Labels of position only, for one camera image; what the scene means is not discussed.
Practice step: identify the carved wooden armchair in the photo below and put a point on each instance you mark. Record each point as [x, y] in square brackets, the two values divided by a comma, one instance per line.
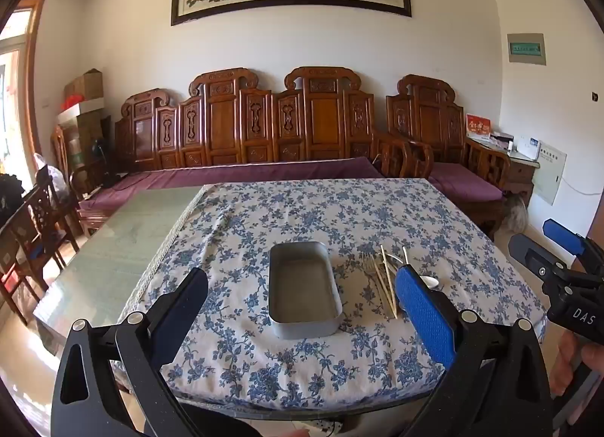
[429, 116]

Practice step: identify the wooden side cabinet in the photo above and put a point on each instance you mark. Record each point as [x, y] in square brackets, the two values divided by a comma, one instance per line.
[519, 175]

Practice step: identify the person's right hand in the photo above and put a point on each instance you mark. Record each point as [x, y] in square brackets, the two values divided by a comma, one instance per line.
[568, 364]

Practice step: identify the brown cardboard box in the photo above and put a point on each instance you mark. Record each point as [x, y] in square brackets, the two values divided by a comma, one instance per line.
[85, 85]

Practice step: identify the rectangular metal tin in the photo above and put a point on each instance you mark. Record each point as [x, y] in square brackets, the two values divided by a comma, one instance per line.
[302, 286]

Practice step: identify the white electrical panel door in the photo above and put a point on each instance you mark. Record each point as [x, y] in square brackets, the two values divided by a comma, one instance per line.
[549, 172]

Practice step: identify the wooden door frame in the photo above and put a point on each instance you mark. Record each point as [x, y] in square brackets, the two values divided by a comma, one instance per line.
[34, 87]

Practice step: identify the white lidded box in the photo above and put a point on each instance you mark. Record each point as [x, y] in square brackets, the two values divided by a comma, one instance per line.
[87, 109]

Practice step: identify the grey wall box green window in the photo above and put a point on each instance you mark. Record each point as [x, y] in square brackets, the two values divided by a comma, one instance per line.
[526, 49]

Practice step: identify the fluffy grey dog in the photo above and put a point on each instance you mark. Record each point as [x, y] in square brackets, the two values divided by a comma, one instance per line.
[514, 212]

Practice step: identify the metal fork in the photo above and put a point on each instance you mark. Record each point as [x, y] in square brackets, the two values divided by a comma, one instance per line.
[372, 267]

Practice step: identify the black desk lamp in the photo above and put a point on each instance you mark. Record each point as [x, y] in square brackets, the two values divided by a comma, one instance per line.
[101, 158]

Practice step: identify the red desk calendar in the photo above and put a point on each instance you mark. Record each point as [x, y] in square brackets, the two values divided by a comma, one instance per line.
[479, 125]

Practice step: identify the white router box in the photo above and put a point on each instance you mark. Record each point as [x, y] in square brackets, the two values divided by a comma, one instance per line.
[526, 146]

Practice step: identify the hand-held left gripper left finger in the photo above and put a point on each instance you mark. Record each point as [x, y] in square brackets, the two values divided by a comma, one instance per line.
[184, 309]

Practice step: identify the clear plastic bag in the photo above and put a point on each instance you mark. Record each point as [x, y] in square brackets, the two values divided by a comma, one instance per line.
[54, 177]

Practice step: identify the wooden dining chair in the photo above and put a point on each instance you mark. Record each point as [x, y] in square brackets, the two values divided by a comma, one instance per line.
[52, 210]
[23, 257]

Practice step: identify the black cloth pile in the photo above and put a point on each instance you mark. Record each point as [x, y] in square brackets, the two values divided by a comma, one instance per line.
[9, 198]

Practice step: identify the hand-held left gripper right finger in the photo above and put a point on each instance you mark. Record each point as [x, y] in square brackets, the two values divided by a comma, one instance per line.
[424, 314]

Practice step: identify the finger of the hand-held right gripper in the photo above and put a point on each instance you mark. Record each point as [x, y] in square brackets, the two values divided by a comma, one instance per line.
[561, 236]
[531, 255]

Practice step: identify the stacked cardboard boxes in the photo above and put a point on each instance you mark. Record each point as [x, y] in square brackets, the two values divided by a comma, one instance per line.
[87, 139]

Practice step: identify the purple armchair cushion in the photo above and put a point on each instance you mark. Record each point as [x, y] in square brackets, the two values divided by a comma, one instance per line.
[465, 182]

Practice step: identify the wooden chopstick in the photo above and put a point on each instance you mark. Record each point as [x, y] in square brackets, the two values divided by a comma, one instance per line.
[381, 281]
[388, 279]

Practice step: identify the red decoration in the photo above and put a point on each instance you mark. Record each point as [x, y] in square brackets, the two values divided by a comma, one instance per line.
[75, 100]

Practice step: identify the white plastic spoon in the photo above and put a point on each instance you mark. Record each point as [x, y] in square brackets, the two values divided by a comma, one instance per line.
[432, 281]

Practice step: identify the long purple sofa cushion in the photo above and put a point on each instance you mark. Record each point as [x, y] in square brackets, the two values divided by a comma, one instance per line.
[236, 175]

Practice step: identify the long carved wooden sofa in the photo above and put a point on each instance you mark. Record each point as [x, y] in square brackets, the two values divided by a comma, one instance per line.
[222, 120]

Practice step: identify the blue floral tablecloth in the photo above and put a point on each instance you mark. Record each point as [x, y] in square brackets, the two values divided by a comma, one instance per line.
[283, 210]

